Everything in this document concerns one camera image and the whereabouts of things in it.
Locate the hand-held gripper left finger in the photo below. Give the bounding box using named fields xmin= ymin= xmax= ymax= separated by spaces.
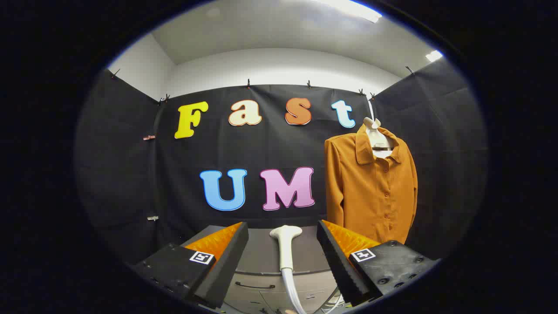
xmin=131 ymin=222 xmax=249 ymax=309

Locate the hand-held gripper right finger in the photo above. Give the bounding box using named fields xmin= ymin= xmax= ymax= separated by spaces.
xmin=316 ymin=220 xmax=441 ymax=307

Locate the white garment steamer head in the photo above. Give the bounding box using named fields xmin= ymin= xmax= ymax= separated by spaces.
xmin=269 ymin=225 xmax=303 ymax=271

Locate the orange-brown button shirt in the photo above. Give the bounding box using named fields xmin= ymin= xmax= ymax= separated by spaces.
xmin=324 ymin=123 xmax=418 ymax=245

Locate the white clothes hanger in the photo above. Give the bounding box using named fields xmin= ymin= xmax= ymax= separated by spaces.
xmin=363 ymin=100 xmax=394 ymax=159

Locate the grey cabinet table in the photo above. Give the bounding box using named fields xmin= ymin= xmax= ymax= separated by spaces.
xmin=181 ymin=225 xmax=346 ymax=314

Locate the black backdrop cloth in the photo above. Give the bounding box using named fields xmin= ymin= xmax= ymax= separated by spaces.
xmin=75 ymin=59 xmax=488 ymax=266

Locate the long ceiling light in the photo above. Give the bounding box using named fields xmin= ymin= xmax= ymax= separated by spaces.
xmin=314 ymin=0 xmax=383 ymax=24

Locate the dark drawer handle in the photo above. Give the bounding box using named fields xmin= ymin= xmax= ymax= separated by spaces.
xmin=235 ymin=281 xmax=276 ymax=290

